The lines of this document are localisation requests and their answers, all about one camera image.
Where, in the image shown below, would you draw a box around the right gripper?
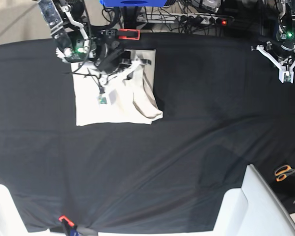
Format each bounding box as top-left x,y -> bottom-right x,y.
94,36 -> 151,105

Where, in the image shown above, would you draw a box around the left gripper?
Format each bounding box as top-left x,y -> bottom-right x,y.
251,41 -> 295,84

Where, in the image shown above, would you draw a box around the white T-shirt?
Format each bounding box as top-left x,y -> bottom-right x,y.
73,50 -> 163,126

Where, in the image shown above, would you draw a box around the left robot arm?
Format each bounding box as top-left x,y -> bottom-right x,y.
251,0 -> 295,84

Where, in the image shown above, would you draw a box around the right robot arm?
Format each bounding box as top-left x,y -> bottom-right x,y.
37,0 -> 151,105

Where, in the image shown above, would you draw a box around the orange black top clamp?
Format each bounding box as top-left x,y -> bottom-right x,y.
105,29 -> 141,40

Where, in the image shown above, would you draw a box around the white power strip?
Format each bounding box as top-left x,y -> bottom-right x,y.
137,12 -> 235,26

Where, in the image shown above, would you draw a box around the blue box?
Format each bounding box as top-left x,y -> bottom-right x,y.
100,0 -> 167,7

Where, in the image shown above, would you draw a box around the black table cloth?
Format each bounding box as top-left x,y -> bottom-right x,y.
0,33 -> 295,234

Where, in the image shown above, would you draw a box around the orange clamp bottom edge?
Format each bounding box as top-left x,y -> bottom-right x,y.
59,215 -> 75,227

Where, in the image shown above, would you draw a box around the black vertical post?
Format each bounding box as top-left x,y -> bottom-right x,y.
121,6 -> 140,30

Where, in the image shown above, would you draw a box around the orange handled scissors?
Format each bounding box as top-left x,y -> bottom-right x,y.
274,165 -> 295,182

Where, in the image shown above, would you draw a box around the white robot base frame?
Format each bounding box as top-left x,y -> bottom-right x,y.
0,164 -> 295,236

